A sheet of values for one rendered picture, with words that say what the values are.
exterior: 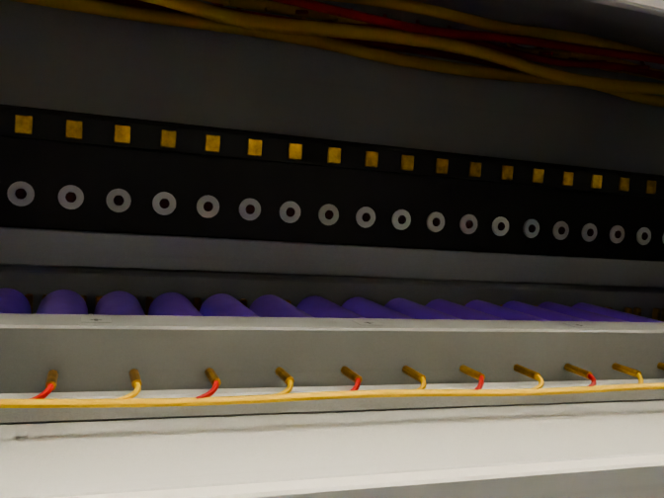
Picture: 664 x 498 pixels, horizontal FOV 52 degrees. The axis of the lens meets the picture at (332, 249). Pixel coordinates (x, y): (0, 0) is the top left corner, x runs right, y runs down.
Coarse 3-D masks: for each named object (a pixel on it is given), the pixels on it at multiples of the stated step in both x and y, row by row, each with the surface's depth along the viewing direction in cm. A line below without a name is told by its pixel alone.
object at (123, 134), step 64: (0, 128) 30; (64, 128) 30; (128, 128) 31; (192, 128) 32; (0, 192) 30; (128, 192) 32; (192, 192) 33; (256, 192) 34; (320, 192) 35; (384, 192) 36; (448, 192) 37; (512, 192) 39; (576, 192) 40; (640, 192) 42; (576, 256) 41; (640, 256) 42
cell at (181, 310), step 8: (160, 296) 28; (168, 296) 27; (176, 296) 27; (184, 296) 28; (152, 304) 27; (160, 304) 26; (168, 304) 26; (176, 304) 25; (184, 304) 25; (192, 304) 26; (152, 312) 26; (160, 312) 25; (168, 312) 24; (176, 312) 24; (184, 312) 24; (192, 312) 24
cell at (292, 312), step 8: (264, 296) 29; (272, 296) 29; (256, 304) 29; (264, 304) 28; (272, 304) 27; (280, 304) 27; (288, 304) 27; (256, 312) 28; (264, 312) 27; (272, 312) 26; (280, 312) 26; (288, 312) 26; (296, 312) 25; (304, 312) 26
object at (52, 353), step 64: (0, 320) 18; (64, 320) 19; (128, 320) 19; (192, 320) 20; (256, 320) 21; (320, 320) 22; (384, 320) 23; (448, 320) 24; (512, 320) 25; (0, 384) 18; (64, 384) 18; (128, 384) 19; (192, 384) 19; (256, 384) 20; (320, 384) 21; (384, 384) 21; (640, 384) 23
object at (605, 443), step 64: (0, 256) 30; (64, 256) 31; (128, 256) 31; (192, 256) 32; (256, 256) 33; (320, 256) 35; (384, 256) 36; (448, 256) 37; (512, 256) 38; (0, 448) 16; (64, 448) 16; (128, 448) 16; (192, 448) 17; (256, 448) 17; (320, 448) 17; (384, 448) 18; (448, 448) 18; (512, 448) 18; (576, 448) 19; (640, 448) 19
